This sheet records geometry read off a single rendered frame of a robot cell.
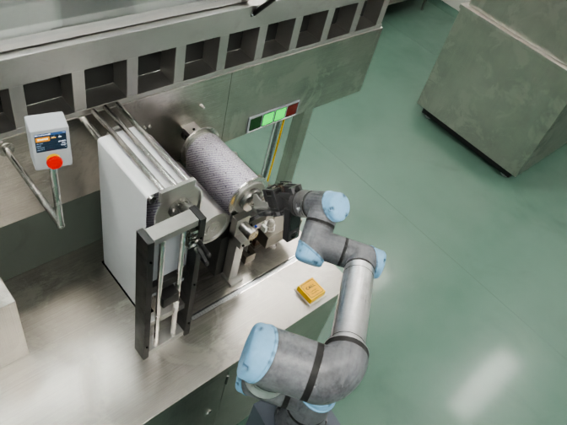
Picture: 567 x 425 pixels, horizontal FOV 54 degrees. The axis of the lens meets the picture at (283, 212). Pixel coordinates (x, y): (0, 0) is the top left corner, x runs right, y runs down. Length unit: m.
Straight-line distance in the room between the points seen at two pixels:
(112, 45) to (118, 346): 0.85
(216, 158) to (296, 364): 0.80
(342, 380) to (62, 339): 0.95
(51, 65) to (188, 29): 0.39
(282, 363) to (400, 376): 1.93
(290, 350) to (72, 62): 0.87
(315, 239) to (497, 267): 2.44
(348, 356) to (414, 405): 1.82
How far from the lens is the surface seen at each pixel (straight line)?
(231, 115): 1.92
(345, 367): 1.09
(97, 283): 1.86
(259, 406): 1.68
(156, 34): 1.56
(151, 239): 1.27
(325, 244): 1.36
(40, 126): 1.12
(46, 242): 1.85
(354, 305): 1.22
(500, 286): 3.61
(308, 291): 1.89
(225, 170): 1.64
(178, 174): 1.40
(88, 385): 1.69
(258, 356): 1.06
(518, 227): 4.06
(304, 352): 1.07
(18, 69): 1.43
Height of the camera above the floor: 2.43
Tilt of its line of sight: 46 degrees down
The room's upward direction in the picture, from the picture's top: 17 degrees clockwise
